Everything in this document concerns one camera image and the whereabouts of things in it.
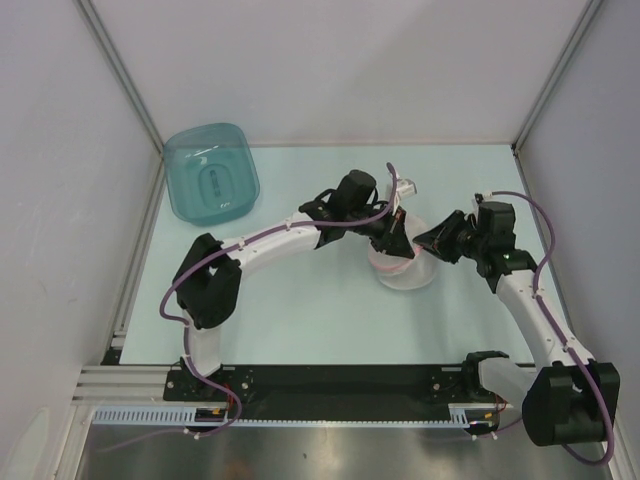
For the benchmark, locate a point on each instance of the aluminium left corner post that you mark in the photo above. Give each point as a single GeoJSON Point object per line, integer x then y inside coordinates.
{"type": "Point", "coordinates": [109, 50]}

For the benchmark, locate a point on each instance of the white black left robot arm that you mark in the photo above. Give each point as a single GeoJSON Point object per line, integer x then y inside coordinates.
{"type": "Point", "coordinates": [207, 283]}

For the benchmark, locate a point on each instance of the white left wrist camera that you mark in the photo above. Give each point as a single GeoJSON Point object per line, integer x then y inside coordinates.
{"type": "Point", "coordinates": [405, 188]}

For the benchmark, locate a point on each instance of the aluminium front frame rail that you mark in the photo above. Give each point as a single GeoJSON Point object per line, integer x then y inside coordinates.
{"type": "Point", "coordinates": [125, 385]}

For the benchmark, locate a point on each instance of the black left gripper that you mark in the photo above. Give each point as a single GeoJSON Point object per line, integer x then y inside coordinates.
{"type": "Point", "coordinates": [392, 237]}

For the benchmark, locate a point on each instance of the white slotted cable duct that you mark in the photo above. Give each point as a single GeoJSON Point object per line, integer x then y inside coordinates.
{"type": "Point", "coordinates": [442, 416]}

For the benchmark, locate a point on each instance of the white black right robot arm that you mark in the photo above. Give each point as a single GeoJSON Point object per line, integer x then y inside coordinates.
{"type": "Point", "coordinates": [571, 398]}

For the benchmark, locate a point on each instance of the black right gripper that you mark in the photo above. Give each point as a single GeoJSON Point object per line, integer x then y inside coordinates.
{"type": "Point", "coordinates": [440, 235]}

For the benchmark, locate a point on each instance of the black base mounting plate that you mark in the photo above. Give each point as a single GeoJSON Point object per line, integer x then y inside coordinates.
{"type": "Point", "coordinates": [473, 395]}

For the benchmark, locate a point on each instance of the aluminium right corner post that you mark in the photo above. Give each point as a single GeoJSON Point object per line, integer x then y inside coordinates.
{"type": "Point", "coordinates": [569, 50]}

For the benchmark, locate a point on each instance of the aluminium corner post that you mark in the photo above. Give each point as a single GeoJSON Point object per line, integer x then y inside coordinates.
{"type": "Point", "coordinates": [109, 50]}
{"type": "Point", "coordinates": [569, 50]}

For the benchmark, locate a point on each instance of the pink mesh laundry bag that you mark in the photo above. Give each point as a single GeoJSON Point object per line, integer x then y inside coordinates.
{"type": "Point", "coordinates": [401, 264]}

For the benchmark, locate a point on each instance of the teal plastic tub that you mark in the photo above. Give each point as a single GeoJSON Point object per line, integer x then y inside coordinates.
{"type": "Point", "coordinates": [210, 174]}

